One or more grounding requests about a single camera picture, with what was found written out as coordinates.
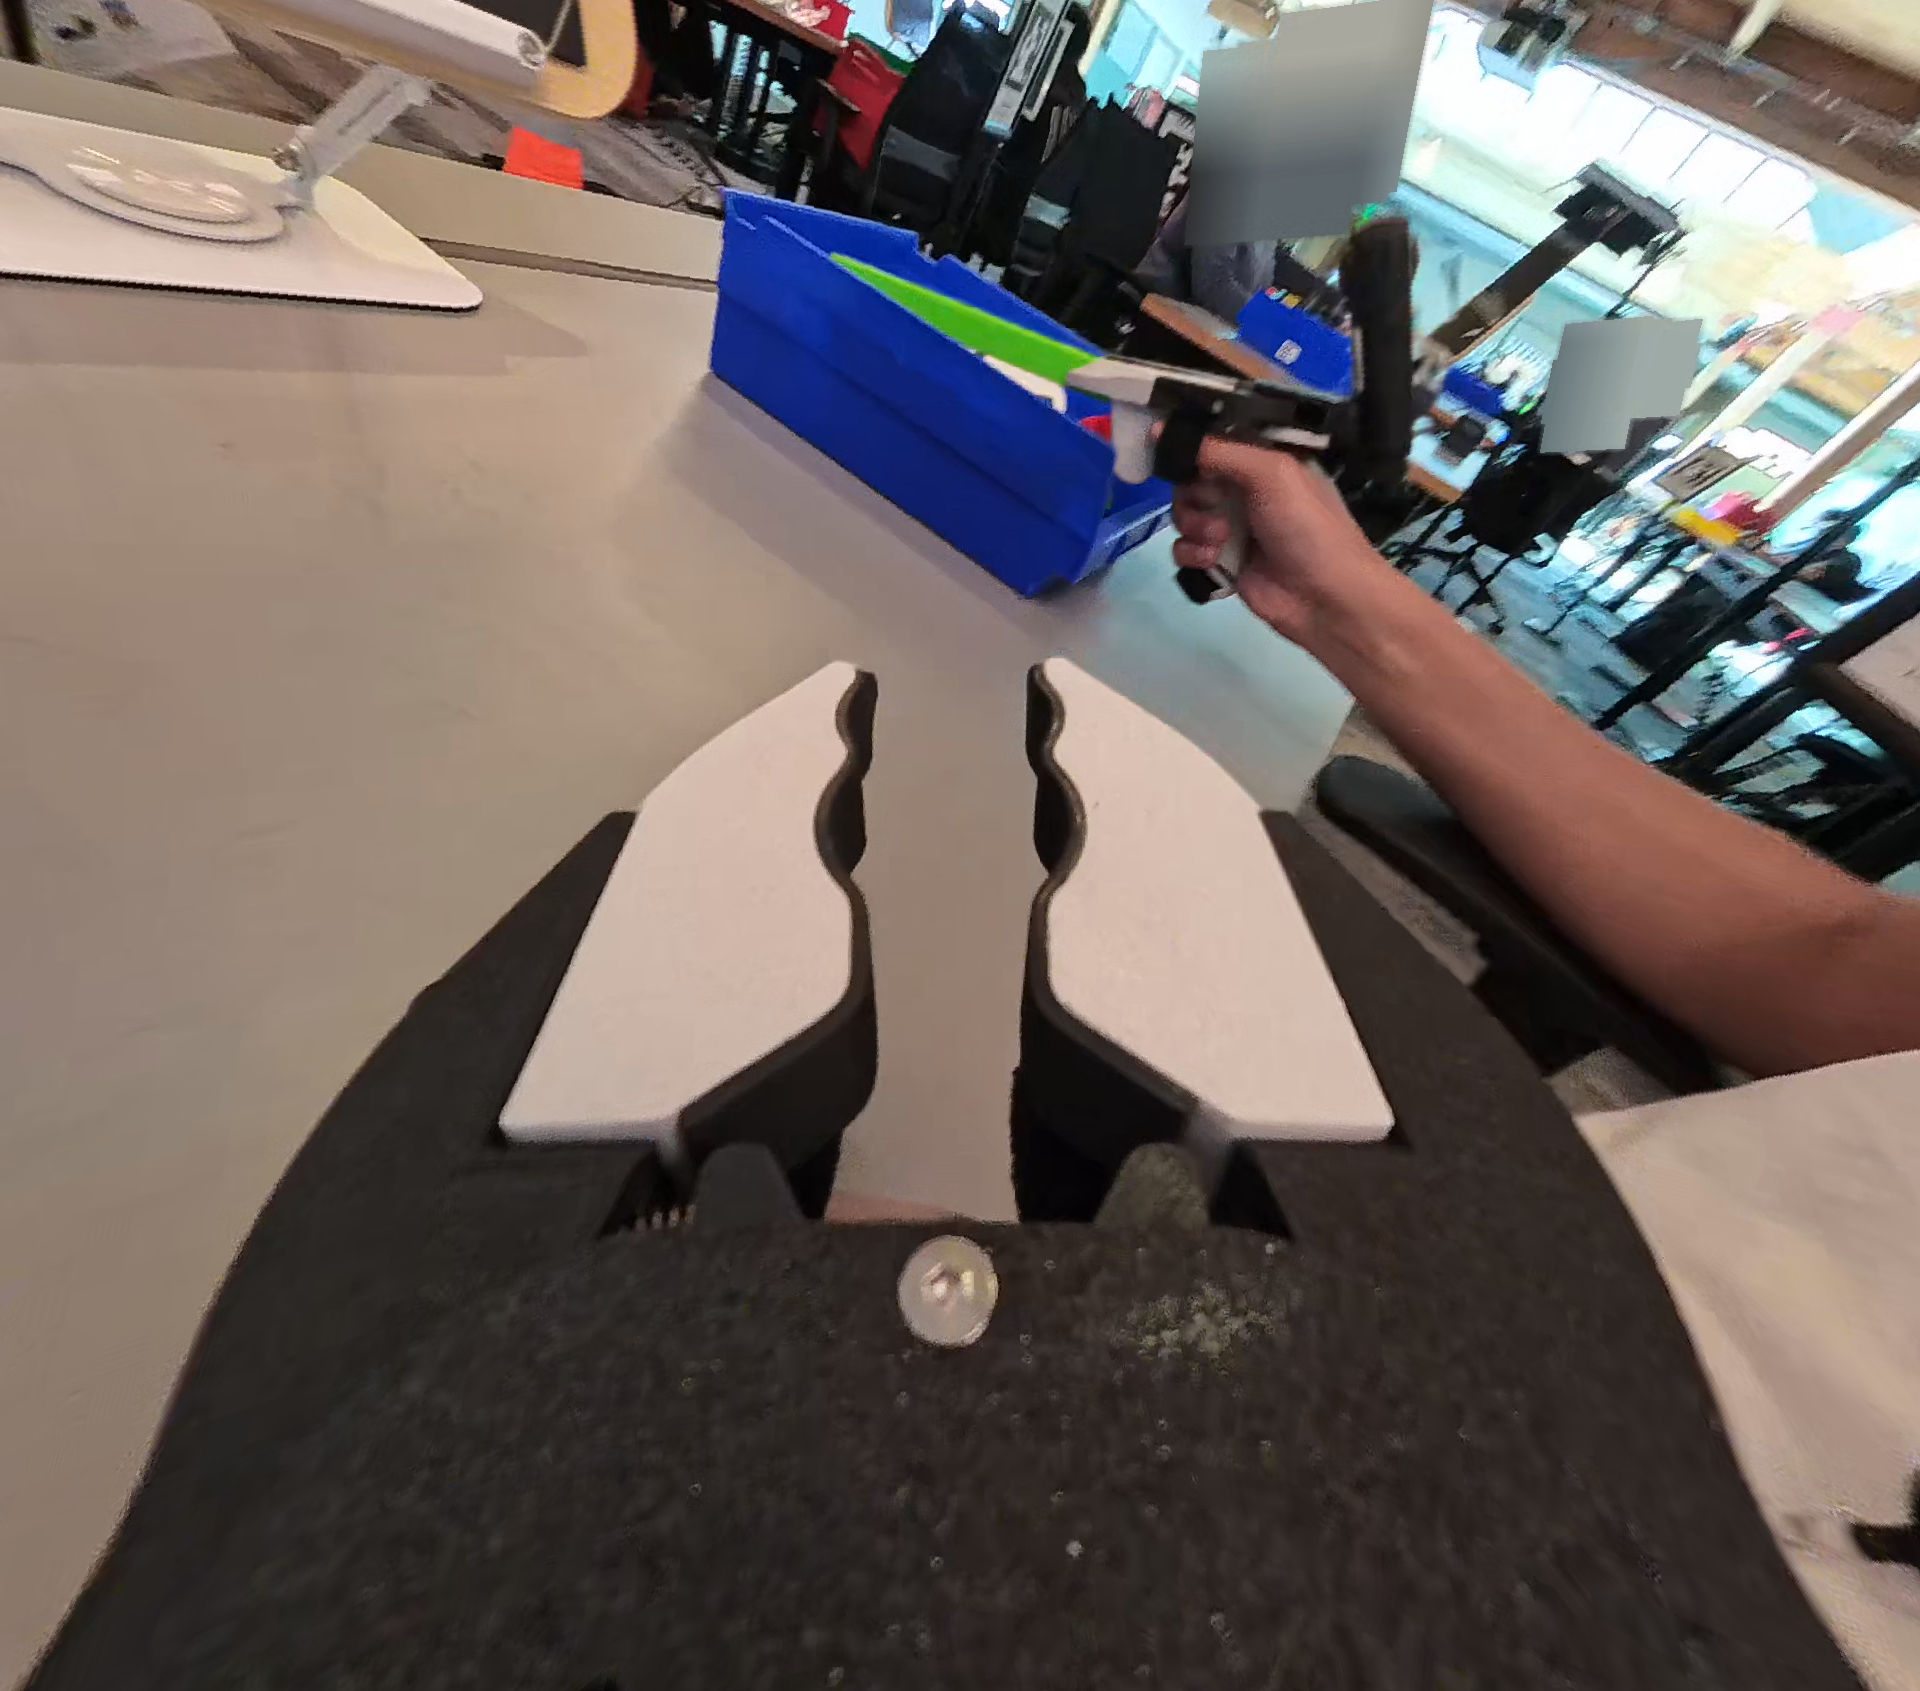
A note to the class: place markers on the green ribbed bar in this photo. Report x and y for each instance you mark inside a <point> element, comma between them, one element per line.
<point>974,318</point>

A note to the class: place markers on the person's right forearm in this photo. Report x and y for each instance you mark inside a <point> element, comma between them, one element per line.
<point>1574,822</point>

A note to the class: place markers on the red bin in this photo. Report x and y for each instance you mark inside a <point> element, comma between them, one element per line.
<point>862,78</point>

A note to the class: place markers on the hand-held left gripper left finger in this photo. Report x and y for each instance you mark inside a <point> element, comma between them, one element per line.
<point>691,942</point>

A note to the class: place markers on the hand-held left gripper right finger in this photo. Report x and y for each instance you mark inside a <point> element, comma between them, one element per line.
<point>1201,942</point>

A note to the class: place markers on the blue plastic bin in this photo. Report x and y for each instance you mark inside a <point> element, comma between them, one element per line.
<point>870,416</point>

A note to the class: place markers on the small blue bin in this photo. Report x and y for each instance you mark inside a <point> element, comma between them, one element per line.
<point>1291,340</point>

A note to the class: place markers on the orange traffic cone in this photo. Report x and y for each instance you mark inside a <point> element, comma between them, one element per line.
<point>543,154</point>

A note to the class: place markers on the person's right hand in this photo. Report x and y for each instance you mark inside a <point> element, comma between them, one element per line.
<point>1275,522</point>

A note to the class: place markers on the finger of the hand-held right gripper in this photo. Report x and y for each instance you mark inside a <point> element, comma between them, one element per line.
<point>1201,382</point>

